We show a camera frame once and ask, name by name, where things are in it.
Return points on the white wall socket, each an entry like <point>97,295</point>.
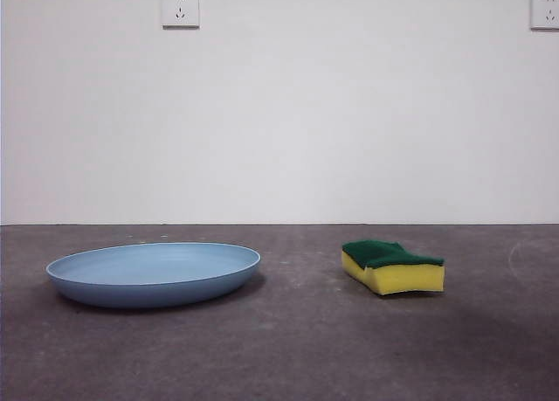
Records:
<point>181,8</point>
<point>546,10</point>

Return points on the yellow sponge with green pad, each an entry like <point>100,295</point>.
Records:
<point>406,281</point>

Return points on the light blue round plate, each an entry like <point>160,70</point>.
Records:
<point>153,278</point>

